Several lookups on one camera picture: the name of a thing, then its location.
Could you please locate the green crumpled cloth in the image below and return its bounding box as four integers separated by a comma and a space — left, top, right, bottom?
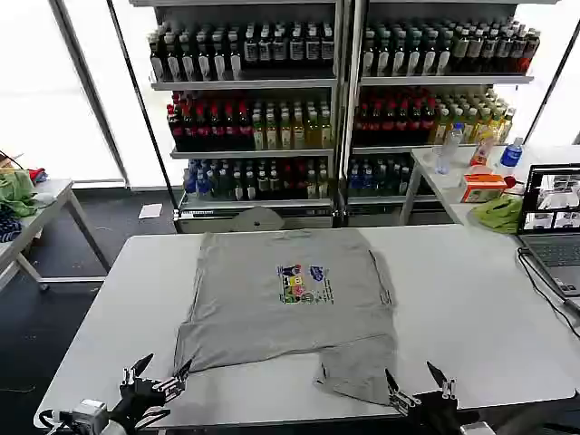
0, 169, 41, 218

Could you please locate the bottle shelf with green caps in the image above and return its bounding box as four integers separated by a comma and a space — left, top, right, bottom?
343, 0, 561, 227

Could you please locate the grey window post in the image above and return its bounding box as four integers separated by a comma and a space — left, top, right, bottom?
48, 0, 131, 188

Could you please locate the clear water bottle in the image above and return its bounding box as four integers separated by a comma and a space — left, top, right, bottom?
434, 121, 466, 176

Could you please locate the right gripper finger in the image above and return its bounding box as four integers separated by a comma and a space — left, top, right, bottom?
425, 360, 458, 401
384, 367, 421, 418

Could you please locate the bottle shelf with dark teas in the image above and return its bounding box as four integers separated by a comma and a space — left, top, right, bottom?
129, 0, 346, 235

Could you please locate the white side table with clothes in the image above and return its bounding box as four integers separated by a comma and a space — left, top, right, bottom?
0, 179, 112, 294

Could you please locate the grey printed t-shirt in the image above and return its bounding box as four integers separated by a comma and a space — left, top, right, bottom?
173, 228, 400, 407

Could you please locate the white round disc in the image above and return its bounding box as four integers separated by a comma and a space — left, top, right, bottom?
230, 206, 286, 233

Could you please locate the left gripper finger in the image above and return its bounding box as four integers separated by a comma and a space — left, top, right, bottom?
121, 353, 155, 387
151, 357, 194, 403

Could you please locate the grey open laptop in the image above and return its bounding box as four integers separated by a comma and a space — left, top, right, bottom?
516, 162, 580, 312

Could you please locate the green plastic bag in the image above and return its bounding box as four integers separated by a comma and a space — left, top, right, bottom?
470, 194, 526, 235

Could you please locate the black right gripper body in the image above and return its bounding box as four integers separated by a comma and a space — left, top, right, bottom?
409, 389, 477, 435

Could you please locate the black laptop cable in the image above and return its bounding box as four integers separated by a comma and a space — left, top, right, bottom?
517, 246, 580, 340

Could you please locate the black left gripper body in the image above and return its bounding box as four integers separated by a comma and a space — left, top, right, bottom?
110, 377, 169, 426

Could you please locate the dark blue patterned cloth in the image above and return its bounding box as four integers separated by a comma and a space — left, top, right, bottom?
0, 201, 24, 245

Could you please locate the orange tissue box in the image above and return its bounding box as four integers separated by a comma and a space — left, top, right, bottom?
459, 173, 509, 204

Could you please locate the blue label bottle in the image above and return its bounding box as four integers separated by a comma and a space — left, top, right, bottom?
499, 137, 525, 169

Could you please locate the brown cardboard box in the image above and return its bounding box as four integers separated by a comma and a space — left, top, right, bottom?
0, 150, 24, 174

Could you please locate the white side table with bottles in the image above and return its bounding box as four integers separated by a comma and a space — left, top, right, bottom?
401, 144, 580, 227

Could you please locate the orange juice bottle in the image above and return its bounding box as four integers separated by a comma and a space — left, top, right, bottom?
469, 130, 498, 167

